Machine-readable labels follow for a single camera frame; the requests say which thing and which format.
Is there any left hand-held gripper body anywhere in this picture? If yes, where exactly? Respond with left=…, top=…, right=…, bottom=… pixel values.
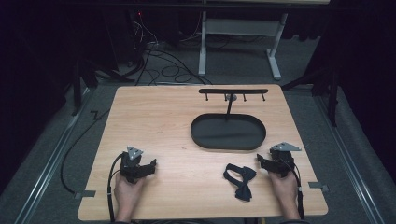
left=119, top=146, right=149, bottom=185

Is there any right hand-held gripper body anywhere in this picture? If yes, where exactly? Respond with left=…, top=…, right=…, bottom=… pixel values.
left=266, top=142, right=303, bottom=179

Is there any black bow tie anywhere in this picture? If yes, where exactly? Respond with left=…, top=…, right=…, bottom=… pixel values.
left=222, top=162, right=258, bottom=203

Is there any black hook rack with tray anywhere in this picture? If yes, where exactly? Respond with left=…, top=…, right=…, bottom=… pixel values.
left=190, top=88, right=269, bottom=152

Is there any person's left hand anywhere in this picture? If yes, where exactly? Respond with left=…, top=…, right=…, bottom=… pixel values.
left=113, top=173, right=146, bottom=217

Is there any person's right hand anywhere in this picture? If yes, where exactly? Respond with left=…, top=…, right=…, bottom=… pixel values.
left=268, top=170, right=299, bottom=214

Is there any grey tape strip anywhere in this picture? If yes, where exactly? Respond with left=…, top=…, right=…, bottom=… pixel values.
left=307, top=181, right=330, bottom=193
left=73, top=189, right=97, bottom=201

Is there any black metal stand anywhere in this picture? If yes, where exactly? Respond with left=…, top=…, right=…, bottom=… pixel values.
left=70, top=57, right=135, bottom=118
left=281, top=65, right=341, bottom=128

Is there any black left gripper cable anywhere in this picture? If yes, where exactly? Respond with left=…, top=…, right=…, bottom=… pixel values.
left=106, top=153, right=124, bottom=224

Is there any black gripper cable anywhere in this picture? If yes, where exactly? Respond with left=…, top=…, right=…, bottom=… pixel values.
left=278, top=158, right=306, bottom=220
left=106, top=153, right=124, bottom=224

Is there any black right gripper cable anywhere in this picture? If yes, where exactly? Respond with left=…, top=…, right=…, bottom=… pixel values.
left=278, top=158, right=306, bottom=220

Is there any black floor cable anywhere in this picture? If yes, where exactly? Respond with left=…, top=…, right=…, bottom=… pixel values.
left=60, top=108, right=110, bottom=195

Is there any metal floor rail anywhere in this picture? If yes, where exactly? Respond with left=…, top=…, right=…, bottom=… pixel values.
left=13, top=87, right=95, bottom=224
left=313, top=92, right=387, bottom=224

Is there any tangle of black cables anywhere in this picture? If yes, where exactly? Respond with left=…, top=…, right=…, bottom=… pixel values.
left=125, top=12, right=213, bottom=87

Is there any white metal table frame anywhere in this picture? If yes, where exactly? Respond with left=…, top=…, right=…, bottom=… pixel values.
left=198, top=10, right=290, bottom=82

